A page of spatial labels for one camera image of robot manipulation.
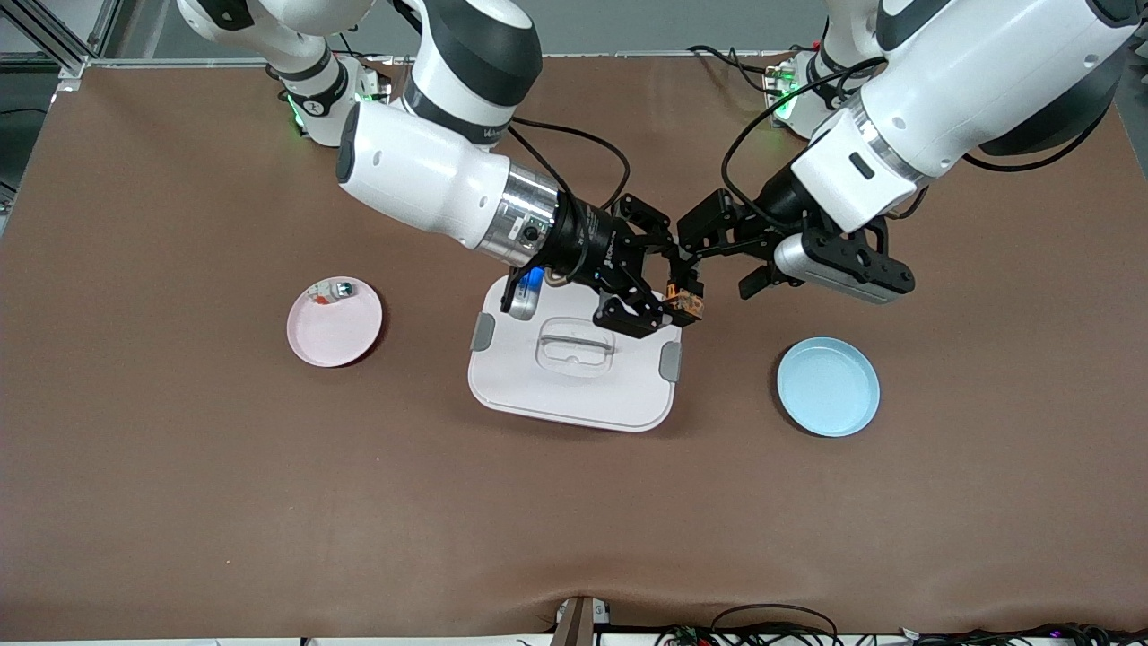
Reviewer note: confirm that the white lidded storage box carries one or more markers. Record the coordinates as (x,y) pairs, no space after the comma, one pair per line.
(574,386)

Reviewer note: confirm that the orange keyboard switch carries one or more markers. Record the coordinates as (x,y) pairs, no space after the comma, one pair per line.
(686,307)

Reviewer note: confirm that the aluminium profile frame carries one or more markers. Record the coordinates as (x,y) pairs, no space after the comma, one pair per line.
(49,36)

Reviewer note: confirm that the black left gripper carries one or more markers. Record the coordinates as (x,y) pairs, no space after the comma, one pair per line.
(777,205)

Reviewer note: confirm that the light blue round plate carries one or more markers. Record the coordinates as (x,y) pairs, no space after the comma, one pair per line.
(827,388)

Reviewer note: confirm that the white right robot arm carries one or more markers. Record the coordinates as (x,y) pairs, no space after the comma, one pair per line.
(413,175)

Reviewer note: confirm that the small items on pink plate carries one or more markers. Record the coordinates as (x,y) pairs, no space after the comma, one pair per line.
(344,289)

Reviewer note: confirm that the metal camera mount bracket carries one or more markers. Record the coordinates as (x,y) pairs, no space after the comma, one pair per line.
(578,624)

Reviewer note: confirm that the pink round plate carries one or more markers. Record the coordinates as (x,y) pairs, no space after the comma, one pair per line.
(334,327)

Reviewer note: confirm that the brown table mat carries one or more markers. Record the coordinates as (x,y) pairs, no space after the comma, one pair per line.
(269,502)

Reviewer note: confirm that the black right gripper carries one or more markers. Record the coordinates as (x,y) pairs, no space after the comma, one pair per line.
(587,240)

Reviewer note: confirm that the red white keyboard switch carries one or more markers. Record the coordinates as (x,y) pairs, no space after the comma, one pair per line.
(320,297)

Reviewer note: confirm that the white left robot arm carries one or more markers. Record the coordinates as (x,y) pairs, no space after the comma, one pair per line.
(969,81)

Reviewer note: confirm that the silver table edge rail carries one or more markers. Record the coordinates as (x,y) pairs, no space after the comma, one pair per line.
(179,62)

